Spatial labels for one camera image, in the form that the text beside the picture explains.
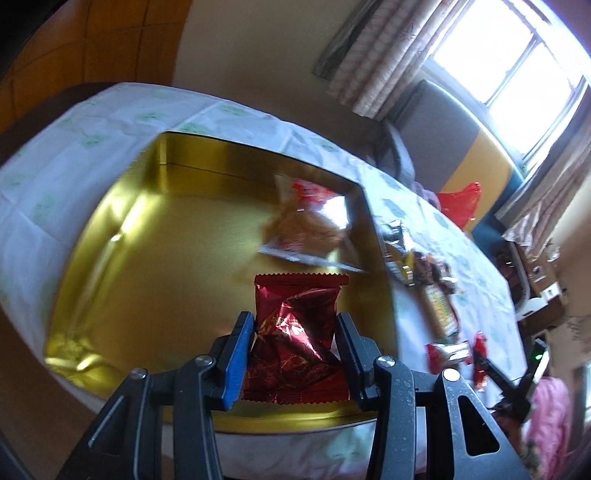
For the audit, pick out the cracker packet yellow green label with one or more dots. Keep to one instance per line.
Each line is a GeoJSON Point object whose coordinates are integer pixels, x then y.
{"type": "Point", "coordinates": [441, 309]}

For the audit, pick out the window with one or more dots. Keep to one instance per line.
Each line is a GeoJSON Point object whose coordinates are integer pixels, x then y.
{"type": "Point", "coordinates": [508, 60]}

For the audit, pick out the grey and yellow chair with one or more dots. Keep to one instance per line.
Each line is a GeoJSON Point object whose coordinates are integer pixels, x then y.
{"type": "Point", "coordinates": [443, 138]}

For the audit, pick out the gold tin box brown sides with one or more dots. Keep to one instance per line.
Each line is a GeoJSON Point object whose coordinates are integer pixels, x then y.
{"type": "Point", "coordinates": [161, 254]}

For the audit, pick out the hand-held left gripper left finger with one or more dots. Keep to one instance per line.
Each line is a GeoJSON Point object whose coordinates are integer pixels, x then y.
{"type": "Point", "coordinates": [234, 369]}

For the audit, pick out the brown snack packet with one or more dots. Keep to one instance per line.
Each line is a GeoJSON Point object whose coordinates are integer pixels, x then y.
{"type": "Point", "coordinates": [431, 270]}

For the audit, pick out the clear pastry packet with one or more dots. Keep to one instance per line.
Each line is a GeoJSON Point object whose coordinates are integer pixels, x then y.
{"type": "Point", "coordinates": [304, 221]}

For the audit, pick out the red foil snack packet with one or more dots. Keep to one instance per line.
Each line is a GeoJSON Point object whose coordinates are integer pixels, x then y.
{"type": "Point", "coordinates": [295, 323]}

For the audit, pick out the yellow snack packet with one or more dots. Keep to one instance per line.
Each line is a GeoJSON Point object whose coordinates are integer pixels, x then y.
{"type": "Point", "coordinates": [400, 270]}

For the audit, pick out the striped beige curtain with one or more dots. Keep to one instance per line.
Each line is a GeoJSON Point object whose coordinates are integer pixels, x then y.
{"type": "Point", "coordinates": [383, 50]}
{"type": "Point", "coordinates": [545, 207]}

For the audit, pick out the white curved frame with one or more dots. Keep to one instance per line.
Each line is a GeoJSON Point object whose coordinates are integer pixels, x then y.
{"type": "Point", "coordinates": [519, 277]}

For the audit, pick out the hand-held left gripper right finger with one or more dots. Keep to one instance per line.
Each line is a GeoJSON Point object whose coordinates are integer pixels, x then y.
{"type": "Point", "coordinates": [350, 355]}

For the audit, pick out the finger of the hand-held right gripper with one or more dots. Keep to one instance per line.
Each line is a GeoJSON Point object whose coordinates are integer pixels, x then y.
{"type": "Point", "coordinates": [496, 374]}

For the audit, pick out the white tablecloth green print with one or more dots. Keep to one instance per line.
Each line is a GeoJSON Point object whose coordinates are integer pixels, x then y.
{"type": "Point", "coordinates": [69, 161]}

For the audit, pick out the red plastic bag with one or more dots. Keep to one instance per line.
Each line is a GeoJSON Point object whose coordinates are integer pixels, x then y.
{"type": "Point", "coordinates": [459, 203]}

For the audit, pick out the small red clear-window packet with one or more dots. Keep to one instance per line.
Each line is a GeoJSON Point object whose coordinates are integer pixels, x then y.
{"type": "Point", "coordinates": [448, 355]}

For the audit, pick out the small red snack packet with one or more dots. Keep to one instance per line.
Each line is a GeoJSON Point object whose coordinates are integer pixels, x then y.
{"type": "Point", "coordinates": [480, 344]}

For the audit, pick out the person's right forearm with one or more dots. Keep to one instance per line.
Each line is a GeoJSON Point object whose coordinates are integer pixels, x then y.
{"type": "Point", "coordinates": [551, 415]}

